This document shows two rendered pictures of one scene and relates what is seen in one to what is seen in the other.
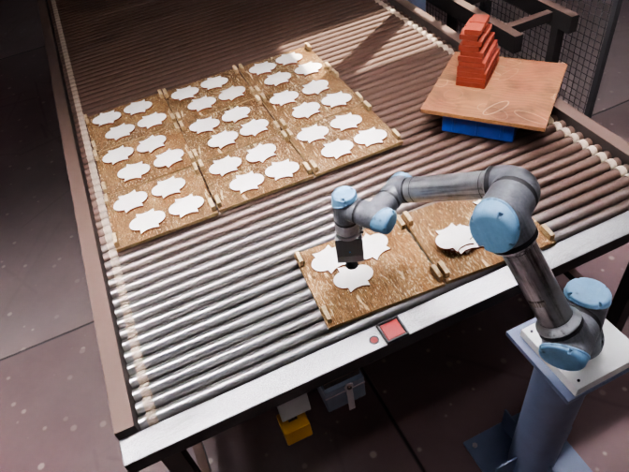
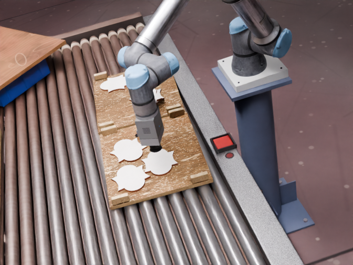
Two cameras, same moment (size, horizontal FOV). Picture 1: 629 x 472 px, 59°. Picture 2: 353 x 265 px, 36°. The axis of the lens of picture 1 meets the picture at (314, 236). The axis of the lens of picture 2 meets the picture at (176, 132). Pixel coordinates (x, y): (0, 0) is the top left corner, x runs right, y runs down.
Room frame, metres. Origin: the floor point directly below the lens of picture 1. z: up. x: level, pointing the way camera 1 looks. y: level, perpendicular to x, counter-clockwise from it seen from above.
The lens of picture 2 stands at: (0.89, 1.32, 2.15)
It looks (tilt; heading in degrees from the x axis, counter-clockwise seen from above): 37 degrees down; 279
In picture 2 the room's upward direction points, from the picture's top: 13 degrees counter-clockwise
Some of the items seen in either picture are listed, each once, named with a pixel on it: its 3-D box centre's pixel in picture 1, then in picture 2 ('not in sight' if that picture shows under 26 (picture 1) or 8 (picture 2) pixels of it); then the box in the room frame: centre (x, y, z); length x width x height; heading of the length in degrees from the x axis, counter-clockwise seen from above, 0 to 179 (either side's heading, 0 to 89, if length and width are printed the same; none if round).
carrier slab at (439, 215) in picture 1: (475, 228); (136, 95); (1.32, -0.56, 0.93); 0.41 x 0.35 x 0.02; 102
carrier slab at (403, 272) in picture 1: (366, 269); (152, 156); (1.23, -0.15, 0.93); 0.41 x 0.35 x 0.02; 103
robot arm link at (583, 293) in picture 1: (584, 305); (245, 33); (0.84, -0.69, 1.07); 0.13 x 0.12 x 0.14; 138
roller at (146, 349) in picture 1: (390, 247); (127, 146); (1.34, -0.26, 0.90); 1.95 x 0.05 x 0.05; 106
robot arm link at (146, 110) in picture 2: (347, 225); (144, 104); (1.20, -0.11, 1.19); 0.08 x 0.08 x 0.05
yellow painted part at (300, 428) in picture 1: (290, 413); not in sight; (0.86, 0.18, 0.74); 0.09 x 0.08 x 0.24; 106
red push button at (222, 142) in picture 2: (392, 330); (223, 143); (0.97, -0.19, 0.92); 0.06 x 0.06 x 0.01; 16
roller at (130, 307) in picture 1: (364, 213); (76, 162); (1.53, -0.21, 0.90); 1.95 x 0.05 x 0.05; 106
